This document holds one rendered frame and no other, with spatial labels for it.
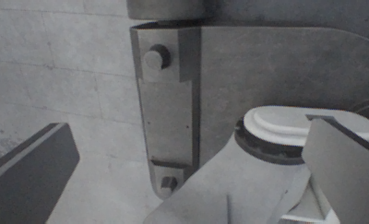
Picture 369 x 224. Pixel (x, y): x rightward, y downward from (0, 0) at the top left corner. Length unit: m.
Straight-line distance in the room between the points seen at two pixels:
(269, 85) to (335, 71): 0.12
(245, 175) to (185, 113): 0.23
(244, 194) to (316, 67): 0.30
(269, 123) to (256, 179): 0.09
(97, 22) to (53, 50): 0.21
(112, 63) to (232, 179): 0.56
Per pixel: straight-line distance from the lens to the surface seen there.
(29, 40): 0.92
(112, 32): 0.71
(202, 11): 0.45
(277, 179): 0.33
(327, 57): 0.49
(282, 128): 0.35
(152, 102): 0.50
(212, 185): 0.30
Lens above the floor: 0.61
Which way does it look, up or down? 59 degrees down
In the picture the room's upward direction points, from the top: 156 degrees counter-clockwise
